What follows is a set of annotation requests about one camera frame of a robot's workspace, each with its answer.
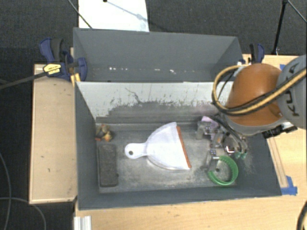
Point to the pale wood board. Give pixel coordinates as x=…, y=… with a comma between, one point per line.
x=52, y=138

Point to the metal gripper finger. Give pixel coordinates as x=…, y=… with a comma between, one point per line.
x=204, y=129
x=212, y=159

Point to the dark green flat block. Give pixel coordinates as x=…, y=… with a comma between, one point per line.
x=108, y=165

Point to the white dustpan with orange edge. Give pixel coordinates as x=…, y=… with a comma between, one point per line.
x=165, y=147

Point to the grey metal bin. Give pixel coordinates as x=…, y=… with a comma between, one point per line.
x=148, y=56

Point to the pale purple flat piece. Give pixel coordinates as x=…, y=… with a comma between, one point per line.
x=208, y=118

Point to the black cylinder on white bracket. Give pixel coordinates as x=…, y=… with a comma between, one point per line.
x=275, y=130

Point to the small brown toy animal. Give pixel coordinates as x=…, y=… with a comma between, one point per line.
x=104, y=133

